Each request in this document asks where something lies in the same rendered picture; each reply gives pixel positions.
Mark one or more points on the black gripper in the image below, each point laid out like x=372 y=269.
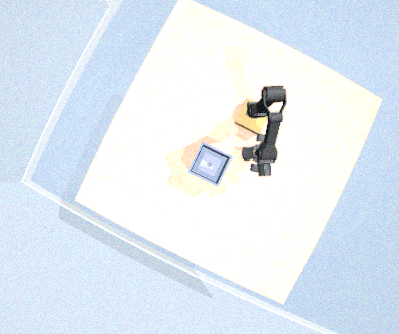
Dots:
x=259 y=137

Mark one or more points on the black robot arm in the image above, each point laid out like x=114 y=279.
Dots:
x=267 y=152

